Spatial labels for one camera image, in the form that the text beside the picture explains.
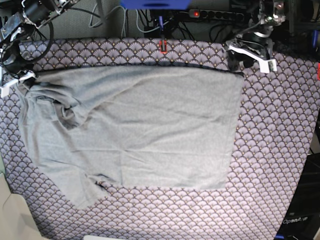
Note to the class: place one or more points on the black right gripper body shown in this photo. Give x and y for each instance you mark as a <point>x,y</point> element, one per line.
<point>13,65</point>

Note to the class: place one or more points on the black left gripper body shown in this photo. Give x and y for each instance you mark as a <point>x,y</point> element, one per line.
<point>254,37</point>

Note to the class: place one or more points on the light grey T-shirt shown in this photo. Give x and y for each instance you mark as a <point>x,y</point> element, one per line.
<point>130,126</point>

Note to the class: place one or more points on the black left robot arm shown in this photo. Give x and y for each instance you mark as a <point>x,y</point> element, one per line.
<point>265,16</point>

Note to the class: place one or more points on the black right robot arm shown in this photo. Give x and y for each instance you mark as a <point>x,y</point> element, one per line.
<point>32,15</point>

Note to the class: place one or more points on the blue right clamp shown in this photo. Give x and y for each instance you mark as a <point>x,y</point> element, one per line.
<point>314,38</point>

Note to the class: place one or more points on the red edge clamp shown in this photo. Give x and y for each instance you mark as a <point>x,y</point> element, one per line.
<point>318,71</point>

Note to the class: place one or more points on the black power strip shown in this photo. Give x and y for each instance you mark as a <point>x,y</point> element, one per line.
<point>216,15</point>

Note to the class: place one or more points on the patterned purple tablecloth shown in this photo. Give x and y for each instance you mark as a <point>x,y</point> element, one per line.
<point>277,118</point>

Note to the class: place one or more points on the red table clamp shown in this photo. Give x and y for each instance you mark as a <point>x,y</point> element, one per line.
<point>163,46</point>

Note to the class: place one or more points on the white foam board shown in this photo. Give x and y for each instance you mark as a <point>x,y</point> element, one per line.
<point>16,221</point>

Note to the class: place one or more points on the black OpenArm box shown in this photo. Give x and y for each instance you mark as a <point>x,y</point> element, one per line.
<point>302,219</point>

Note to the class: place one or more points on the white camera bracket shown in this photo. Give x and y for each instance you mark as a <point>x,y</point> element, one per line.
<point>243,53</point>
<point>5,89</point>

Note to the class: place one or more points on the blue clamp handle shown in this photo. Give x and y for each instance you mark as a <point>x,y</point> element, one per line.
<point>161,23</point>

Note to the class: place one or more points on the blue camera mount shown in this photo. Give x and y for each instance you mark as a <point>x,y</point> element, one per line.
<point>156,4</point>

